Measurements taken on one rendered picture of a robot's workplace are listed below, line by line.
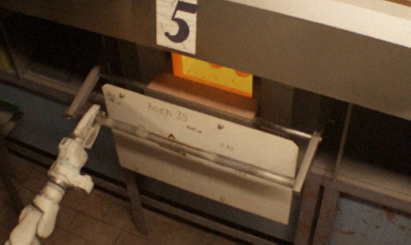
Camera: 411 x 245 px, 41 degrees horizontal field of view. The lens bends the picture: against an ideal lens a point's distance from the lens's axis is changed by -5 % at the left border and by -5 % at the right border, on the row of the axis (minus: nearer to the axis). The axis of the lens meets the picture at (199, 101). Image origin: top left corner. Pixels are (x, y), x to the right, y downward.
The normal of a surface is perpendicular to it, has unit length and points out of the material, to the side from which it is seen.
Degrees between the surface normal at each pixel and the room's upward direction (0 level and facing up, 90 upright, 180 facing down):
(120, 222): 0
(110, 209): 0
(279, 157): 90
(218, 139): 90
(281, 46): 80
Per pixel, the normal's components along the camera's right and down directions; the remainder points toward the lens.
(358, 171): -0.04, -0.70
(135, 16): -0.43, 0.52
